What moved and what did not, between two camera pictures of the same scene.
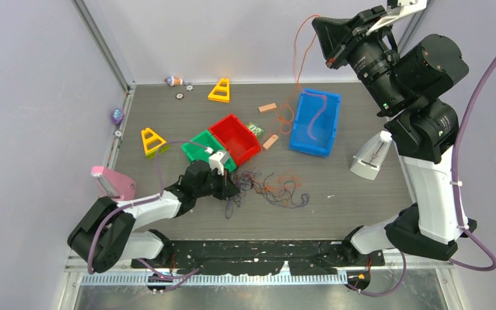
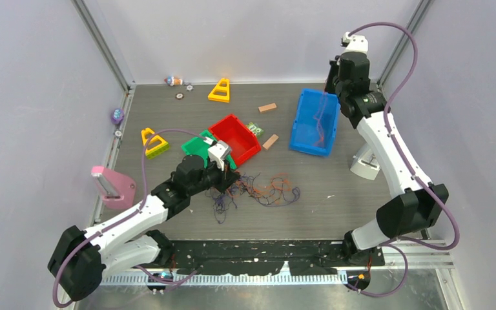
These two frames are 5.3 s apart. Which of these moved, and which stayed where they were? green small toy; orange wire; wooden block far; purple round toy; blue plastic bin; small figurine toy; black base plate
Moved: orange wire
Stayed: small figurine toy; wooden block far; black base plate; green small toy; purple round toy; blue plastic bin
